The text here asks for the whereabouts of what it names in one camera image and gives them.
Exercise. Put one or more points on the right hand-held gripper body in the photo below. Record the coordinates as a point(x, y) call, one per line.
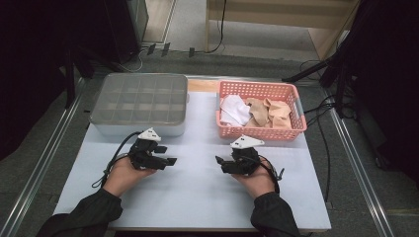
point(245, 161)

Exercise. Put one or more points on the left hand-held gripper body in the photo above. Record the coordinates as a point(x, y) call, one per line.
point(145, 154)

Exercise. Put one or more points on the white compartment storage box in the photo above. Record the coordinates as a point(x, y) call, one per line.
point(138, 131)

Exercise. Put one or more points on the pink plastic basket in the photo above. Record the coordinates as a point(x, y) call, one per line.
point(260, 133)

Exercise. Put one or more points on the beige sock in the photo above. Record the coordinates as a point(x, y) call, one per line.
point(280, 113)
point(258, 113)

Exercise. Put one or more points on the translucent grey box lid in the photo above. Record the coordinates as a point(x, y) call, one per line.
point(138, 98)

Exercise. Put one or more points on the person's right hand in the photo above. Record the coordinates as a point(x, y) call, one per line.
point(260, 182)

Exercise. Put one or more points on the person's left hand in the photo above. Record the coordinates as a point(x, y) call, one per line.
point(122, 177)

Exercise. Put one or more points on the dark cabinet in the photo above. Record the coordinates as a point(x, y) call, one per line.
point(131, 19)

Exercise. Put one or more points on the dark curtain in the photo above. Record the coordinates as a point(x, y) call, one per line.
point(395, 98)
point(26, 65)

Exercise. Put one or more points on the light wooden furniture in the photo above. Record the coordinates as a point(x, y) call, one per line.
point(263, 13)

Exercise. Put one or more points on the black floor bracket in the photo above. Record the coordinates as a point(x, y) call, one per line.
point(191, 52)
point(165, 49)
point(150, 49)

